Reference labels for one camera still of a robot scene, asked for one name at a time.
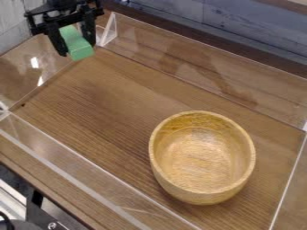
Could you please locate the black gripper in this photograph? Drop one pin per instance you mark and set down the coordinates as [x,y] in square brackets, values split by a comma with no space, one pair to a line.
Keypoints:
[64,12]

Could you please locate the green rectangular block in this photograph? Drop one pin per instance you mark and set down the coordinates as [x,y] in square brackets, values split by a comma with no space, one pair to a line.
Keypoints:
[79,47]

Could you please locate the brown wooden bowl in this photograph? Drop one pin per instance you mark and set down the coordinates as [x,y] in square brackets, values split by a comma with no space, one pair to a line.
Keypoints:
[201,157]

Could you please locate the clear acrylic corner bracket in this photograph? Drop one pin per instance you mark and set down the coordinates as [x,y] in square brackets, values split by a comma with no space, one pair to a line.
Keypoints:
[107,33]

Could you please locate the clear acrylic front wall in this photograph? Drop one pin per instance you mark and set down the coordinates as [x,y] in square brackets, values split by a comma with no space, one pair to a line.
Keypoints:
[113,205]

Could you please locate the black metal table bracket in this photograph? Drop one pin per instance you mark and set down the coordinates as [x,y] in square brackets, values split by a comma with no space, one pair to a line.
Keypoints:
[37,216]

